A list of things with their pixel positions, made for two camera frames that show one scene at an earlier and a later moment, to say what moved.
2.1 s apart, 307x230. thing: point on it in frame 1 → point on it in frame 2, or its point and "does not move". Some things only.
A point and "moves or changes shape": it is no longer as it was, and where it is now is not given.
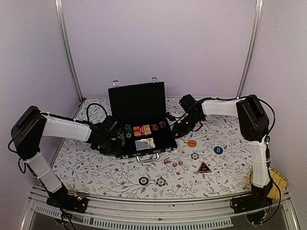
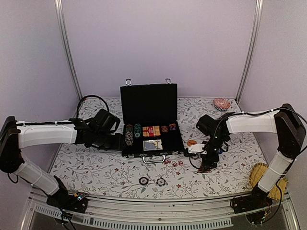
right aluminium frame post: (255, 34) does not move
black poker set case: (138, 112) moves or changes shape
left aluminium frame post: (62, 23) does not move
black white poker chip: (143, 180) does not move
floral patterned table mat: (213, 161) does not move
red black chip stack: (155, 127) → (164, 129)
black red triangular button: (204, 168) does not move
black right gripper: (180, 132) → (206, 161)
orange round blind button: (191, 143) does not move
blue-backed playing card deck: (144, 144) → (152, 144)
